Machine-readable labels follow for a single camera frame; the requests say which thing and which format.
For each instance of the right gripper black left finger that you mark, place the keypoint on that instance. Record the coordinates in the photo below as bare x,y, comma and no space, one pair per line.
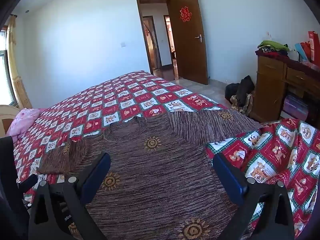
57,206

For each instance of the brown knitted sweater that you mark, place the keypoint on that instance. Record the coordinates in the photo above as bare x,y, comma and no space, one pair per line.
160,184

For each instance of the green folded clothes pile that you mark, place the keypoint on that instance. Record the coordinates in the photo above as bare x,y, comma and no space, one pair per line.
268,46

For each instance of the red patchwork bedspread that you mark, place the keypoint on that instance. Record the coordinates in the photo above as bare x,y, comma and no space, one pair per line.
287,149

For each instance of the pink pillow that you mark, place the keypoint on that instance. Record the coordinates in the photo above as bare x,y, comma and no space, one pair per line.
22,122

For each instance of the cream wooden headboard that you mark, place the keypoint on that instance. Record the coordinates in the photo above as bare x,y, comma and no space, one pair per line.
7,115

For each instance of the purple box under desk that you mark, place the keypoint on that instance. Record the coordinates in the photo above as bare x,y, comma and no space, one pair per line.
295,108

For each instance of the black bag on floor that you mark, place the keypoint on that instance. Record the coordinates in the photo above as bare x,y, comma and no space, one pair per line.
240,95

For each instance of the window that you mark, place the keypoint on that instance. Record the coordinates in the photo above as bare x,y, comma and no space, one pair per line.
7,96

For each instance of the wooden desk cabinet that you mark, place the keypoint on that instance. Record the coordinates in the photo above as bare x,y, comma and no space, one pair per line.
278,77

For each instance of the red gift bags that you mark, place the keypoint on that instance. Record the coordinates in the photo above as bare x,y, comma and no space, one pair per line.
309,51

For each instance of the brown wooden door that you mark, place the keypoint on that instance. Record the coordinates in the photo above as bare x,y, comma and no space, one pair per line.
190,52

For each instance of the red double happiness decal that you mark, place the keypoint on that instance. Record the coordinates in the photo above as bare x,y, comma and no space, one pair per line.
185,14

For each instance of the silver door handle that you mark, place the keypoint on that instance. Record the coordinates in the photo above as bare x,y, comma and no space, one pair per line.
199,38

